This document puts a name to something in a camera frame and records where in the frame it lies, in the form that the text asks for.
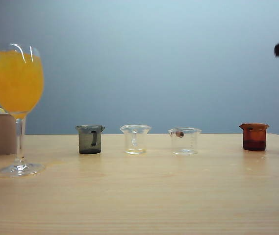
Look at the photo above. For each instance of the beige paper cup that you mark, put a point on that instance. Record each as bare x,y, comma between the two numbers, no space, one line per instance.
4,134

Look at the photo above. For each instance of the clear measuring cup brown spot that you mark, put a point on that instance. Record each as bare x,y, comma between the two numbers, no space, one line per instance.
179,134

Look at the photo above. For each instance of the smoky grey measuring cup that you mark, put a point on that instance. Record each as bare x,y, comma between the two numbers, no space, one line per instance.
85,143

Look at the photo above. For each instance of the amber measuring cup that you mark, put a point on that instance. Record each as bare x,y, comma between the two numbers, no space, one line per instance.
254,142

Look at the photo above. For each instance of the wine glass with orange drink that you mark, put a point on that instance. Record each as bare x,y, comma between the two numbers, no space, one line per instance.
16,80

